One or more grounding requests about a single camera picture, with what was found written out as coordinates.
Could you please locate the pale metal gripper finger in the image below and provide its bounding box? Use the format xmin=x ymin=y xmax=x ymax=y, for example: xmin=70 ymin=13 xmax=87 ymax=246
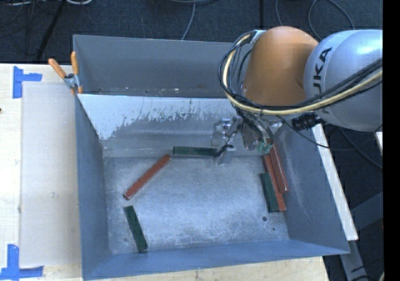
xmin=211 ymin=118 xmax=234 ymax=147
xmin=216 ymin=145 xmax=237 ymax=166

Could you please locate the dark green flat block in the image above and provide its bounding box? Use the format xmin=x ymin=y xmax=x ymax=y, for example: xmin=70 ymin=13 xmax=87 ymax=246
xmin=259 ymin=172 xmax=280 ymax=214
xmin=123 ymin=205 xmax=149 ymax=253
xmin=172 ymin=145 xmax=219 ymax=157

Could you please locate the grey metal bin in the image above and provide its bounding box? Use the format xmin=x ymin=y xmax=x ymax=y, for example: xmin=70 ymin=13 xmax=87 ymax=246
xmin=72 ymin=34 xmax=351 ymax=281

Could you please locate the red-brown flat block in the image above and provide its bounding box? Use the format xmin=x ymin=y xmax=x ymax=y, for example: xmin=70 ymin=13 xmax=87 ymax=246
xmin=122 ymin=154 xmax=173 ymax=201
xmin=262 ymin=154 xmax=288 ymax=212
xmin=268 ymin=144 xmax=289 ymax=194

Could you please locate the black cylinder on white bracket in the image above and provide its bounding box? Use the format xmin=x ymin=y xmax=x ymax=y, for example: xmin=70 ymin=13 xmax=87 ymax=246
xmin=291 ymin=113 xmax=323 ymax=132

